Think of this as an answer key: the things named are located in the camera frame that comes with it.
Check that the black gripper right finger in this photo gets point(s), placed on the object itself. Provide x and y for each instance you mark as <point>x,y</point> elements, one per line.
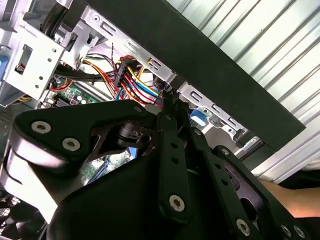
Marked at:
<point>225,175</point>

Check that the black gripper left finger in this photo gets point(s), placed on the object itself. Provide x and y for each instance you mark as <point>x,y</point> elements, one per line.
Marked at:
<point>62,117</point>

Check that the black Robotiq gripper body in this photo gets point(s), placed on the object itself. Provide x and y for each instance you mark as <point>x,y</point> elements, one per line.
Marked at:
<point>112,205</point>

